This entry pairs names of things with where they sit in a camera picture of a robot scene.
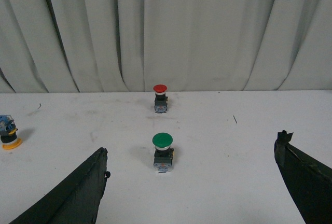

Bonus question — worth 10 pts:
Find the red push button switch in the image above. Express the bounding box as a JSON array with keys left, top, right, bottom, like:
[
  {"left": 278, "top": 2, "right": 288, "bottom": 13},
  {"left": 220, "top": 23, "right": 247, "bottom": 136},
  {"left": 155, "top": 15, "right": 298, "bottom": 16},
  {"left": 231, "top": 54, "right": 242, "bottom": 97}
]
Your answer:
[{"left": 153, "top": 84, "right": 168, "bottom": 114}]

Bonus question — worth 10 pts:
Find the white pleated curtain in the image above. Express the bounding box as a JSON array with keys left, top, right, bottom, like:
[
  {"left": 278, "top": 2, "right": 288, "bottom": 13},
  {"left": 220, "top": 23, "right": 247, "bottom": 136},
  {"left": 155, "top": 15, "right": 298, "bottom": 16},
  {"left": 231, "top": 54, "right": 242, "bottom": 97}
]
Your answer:
[{"left": 1, "top": 0, "right": 331, "bottom": 93}]

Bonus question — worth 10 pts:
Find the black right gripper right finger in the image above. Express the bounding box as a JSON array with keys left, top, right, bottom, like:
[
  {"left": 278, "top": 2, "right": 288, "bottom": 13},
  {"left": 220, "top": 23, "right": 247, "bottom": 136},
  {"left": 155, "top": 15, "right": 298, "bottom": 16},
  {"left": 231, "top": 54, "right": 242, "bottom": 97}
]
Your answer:
[{"left": 274, "top": 130, "right": 331, "bottom": 223}]

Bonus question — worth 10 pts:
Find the yellow push button switch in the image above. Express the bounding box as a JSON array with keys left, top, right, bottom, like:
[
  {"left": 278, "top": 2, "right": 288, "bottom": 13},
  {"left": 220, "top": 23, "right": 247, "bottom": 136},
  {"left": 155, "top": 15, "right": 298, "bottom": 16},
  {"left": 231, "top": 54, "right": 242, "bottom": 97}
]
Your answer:
[{"left": 1, "top": 115, "right": 22, "bottom": 150}]

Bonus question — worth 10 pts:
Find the green push button switch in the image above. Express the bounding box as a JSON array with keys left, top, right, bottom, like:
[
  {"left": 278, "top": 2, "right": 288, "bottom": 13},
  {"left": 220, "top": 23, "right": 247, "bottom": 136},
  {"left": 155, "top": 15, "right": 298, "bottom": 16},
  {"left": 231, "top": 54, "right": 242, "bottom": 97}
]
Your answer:
[{"left": 152, "top": 132, "right": 174, "bottom": 173}]

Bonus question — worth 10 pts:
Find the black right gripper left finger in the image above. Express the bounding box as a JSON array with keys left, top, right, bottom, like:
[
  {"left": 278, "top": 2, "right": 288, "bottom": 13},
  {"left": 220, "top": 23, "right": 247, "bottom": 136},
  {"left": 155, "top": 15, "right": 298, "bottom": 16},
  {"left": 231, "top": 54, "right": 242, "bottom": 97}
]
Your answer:
[{"left": 11, "top": 147, "right": 110, "bottom": 223}]

